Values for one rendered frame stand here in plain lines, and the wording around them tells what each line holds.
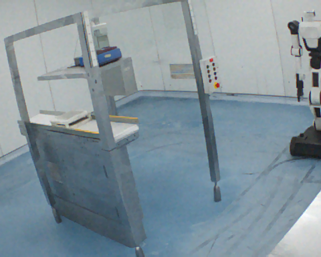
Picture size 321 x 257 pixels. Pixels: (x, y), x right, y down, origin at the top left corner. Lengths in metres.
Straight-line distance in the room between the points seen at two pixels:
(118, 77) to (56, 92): 3.73
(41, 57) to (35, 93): 0.56
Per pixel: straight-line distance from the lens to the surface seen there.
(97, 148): 2.48
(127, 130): 2.47
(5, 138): 5.67
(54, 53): 6.08
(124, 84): 2.40
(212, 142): 3.06
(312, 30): 3.63
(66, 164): 3.03
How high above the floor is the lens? 1.70
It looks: 19 degrees down
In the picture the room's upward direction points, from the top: 11 degrees counter-clockwise
